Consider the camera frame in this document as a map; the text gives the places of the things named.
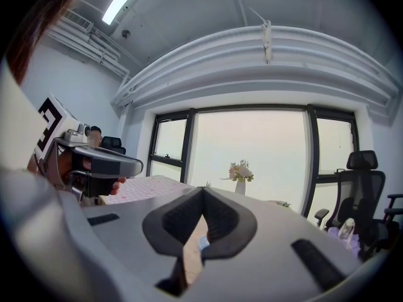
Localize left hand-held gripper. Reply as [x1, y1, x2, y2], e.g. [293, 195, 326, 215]
[0, 76, 120, 201]

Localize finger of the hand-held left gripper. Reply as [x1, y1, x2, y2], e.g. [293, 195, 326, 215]
[72, 146, 144, 179]

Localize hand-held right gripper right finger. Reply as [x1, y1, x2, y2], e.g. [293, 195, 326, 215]
[188, 187, 385, 302]

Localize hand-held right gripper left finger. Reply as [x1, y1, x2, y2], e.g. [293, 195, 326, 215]
[0, 167, 205, 302]

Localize small blue handheld fan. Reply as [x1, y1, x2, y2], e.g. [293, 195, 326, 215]
[198, 235, 212, 255]

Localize person's left hand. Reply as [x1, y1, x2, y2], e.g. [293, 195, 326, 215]
[109, 177, 127, 196]

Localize pink checked bear tablecloth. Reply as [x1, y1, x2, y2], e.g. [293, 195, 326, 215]
[105, 174, 196, 206]

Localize purple bag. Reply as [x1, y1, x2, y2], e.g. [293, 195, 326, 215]
[327, 226, 361, 255]

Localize white vase with flowers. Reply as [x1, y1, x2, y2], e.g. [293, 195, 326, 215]
[220, 159, 255, 196]

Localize white ceiling pipes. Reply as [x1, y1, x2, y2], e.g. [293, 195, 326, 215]
[47, 23, 130, 79]

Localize black mesh office chair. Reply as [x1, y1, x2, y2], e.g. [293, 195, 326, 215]
[314, 150, 387, 258]

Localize white ceiling air vent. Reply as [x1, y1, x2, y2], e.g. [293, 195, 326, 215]
[61, 9, 94, 33]

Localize large black-framed window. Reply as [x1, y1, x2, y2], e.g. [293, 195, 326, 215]
[147, 104, 360, 219]

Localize ceiling light strip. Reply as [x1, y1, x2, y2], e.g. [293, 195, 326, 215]
[101, 0, 146, 26]

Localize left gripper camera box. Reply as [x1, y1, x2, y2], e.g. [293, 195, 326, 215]
[64, 123, 93, 145]

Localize clear bottle with strap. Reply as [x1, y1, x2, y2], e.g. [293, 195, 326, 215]
[338, 218, 357, 242]

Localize large white ceiling duct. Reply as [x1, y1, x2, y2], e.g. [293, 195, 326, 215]
[110, 25, 401, 120]

